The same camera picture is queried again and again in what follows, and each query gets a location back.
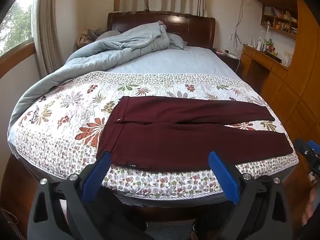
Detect dark wooden bed headboard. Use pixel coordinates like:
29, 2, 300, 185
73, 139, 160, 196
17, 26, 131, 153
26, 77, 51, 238
107, 12, 216, 49

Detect wooden nightstand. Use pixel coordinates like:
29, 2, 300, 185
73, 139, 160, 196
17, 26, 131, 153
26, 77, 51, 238
214, 49, 241, 73

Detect light blue bed sheet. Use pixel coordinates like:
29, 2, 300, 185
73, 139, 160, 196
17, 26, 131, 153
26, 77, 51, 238
106, 45, 241, 80

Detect wooden desk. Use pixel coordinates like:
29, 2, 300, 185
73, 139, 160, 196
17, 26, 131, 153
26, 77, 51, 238
240, 44, 290, 102

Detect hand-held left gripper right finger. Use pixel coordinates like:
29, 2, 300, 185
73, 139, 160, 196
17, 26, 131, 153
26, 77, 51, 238
209, 151, 293, 240

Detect hanging cables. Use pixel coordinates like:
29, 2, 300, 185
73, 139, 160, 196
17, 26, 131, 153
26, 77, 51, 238
229, 0, 245, 47

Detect floral quilted bedspread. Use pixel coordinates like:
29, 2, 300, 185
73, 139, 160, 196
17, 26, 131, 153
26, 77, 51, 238
15, 70, 299, 201

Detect wooden wall shelf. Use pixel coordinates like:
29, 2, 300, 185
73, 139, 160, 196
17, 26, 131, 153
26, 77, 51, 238
260, 4, 299, 40

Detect clutter beside bed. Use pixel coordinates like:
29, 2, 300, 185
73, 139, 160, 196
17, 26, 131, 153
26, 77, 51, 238
76, 29, 105, 48

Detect wooden wardrobe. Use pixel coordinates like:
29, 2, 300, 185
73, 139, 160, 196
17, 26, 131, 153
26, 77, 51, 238
250, 0, 320, 145

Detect grey pillow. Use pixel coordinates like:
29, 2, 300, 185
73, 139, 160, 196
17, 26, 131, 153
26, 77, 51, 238
168, 32, 188, 51

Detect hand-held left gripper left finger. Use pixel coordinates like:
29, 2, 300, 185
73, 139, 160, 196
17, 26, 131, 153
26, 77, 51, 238
27, 151, 150, 240

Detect grey-blue duvet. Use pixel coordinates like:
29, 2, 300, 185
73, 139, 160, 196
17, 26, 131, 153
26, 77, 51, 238
7, 21, 187, 159

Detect white bottles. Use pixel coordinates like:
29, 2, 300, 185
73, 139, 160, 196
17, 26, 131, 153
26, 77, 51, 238
255, 37, 267, 52

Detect window with wooden sill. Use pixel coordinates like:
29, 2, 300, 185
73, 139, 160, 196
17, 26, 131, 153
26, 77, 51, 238
0, 0, 38, 79

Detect maroon pants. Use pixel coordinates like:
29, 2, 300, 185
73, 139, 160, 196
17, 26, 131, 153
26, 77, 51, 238
96, 96, 293, 172

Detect beige side curtain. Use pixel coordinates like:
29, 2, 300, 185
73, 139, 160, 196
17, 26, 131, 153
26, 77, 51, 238
32, 0, 66, 78

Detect person's right hand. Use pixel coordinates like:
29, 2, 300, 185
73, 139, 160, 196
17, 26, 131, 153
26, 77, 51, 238
301, 187, 320, 227

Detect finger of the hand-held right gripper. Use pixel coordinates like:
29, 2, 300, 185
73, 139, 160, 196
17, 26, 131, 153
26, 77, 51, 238
294, 138, 320, 157

